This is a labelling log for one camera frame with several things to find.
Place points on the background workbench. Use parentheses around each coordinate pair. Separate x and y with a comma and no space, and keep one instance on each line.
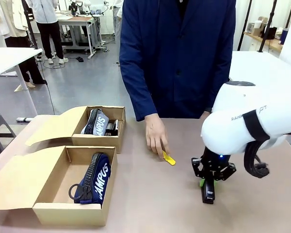
(77,19)

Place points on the person in navy coat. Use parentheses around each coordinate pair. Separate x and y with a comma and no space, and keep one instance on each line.
(179,60)

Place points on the person white shirt black trousers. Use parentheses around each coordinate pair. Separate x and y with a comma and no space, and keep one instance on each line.
(48,31)

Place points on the navy Campus pencil case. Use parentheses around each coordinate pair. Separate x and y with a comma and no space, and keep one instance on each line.
(99,177)

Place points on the thin black stand pole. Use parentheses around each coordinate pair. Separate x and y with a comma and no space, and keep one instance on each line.
(289,14)
(245,24)

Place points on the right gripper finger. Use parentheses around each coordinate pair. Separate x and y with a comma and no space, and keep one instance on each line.
(229,172)
(198,167)

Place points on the person's right hand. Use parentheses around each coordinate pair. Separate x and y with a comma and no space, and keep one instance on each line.
(155,131)

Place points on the grey Campus pencil case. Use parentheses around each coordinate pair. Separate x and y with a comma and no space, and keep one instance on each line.
(100,123)

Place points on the black box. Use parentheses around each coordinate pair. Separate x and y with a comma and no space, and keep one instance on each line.
(271,33)

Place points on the white power strip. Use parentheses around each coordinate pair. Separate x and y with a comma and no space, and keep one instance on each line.
(24,119)

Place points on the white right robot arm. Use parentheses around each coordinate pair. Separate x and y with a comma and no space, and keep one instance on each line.
(232,131)

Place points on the white side table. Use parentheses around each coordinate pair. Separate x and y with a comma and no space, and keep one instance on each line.
(9,58)

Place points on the person in beige jacket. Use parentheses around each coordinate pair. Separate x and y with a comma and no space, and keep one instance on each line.
(12,19)

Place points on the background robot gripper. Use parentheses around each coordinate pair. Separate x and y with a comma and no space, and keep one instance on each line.
(74,7)

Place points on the large open cardboard box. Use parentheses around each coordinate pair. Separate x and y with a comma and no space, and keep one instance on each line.
(60,213)

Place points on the person's left hand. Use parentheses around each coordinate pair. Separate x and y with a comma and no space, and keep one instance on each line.
(205,114)

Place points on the yellow box cutter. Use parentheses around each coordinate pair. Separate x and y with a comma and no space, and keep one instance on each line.
(170,160)

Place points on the cardboard box with curved lid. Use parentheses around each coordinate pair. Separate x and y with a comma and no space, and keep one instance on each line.
(97,142)

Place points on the person's right forearm navy sleeve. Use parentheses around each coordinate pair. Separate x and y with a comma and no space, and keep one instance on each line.
(145,102)

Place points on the large white table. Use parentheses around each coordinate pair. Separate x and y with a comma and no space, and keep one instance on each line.
(257,65)

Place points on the slim black stapler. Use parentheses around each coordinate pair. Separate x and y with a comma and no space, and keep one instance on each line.
(208,194)

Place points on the black object on floor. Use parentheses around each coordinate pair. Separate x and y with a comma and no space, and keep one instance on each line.
(79,59)

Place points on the person in light clothes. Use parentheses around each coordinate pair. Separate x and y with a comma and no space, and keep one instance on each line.
(117,26)

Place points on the dark blue bottle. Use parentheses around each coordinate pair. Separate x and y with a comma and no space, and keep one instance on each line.
(284,36)

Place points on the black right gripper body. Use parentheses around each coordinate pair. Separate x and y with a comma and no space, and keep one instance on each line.
(215,162)

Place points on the small cardboard box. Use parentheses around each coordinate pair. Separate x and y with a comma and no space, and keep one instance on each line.
(263,20)

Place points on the black tripod pole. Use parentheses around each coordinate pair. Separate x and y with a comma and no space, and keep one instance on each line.
(30,26)

